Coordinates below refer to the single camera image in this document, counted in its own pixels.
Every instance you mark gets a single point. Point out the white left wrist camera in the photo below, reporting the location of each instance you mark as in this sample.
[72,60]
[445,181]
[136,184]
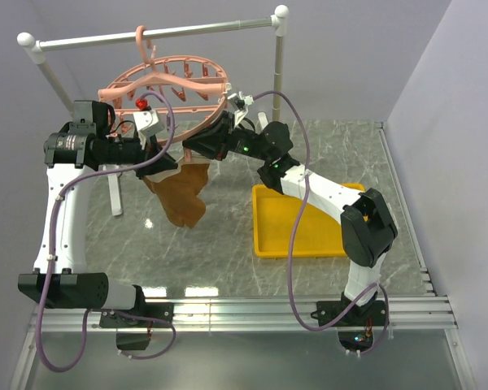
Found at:
[147,121]

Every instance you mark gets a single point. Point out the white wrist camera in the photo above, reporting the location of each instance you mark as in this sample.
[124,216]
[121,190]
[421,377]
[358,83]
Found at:
[147,121]
[240,104]

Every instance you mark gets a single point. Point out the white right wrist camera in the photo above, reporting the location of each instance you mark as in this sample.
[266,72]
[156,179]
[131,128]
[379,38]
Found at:
[240,104]

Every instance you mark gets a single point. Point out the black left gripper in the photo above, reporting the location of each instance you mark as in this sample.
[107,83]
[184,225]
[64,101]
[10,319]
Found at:
[165,162]

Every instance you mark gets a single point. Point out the aluminium rail frame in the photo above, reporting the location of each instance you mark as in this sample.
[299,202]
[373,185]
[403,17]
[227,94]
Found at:
[427,312]

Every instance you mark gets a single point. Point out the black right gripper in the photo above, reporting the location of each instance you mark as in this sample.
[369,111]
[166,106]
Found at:
[216,140]

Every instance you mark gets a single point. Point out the brown underwear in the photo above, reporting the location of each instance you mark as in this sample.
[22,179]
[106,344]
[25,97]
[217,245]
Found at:
[178,190]

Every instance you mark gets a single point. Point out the white clothes peg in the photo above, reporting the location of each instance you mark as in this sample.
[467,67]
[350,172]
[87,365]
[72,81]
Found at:
[227,87]

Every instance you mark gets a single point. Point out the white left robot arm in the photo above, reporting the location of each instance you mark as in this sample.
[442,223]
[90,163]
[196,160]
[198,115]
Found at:
[82,150]

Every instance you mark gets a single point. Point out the yellow plastic tray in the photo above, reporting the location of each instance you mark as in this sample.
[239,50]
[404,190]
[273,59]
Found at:
[318,234]

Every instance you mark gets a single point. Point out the pink round clip hanger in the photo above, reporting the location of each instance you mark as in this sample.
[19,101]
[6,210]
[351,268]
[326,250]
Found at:
[173,85]

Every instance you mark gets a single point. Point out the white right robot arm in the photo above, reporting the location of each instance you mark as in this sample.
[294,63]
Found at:
[368,228]

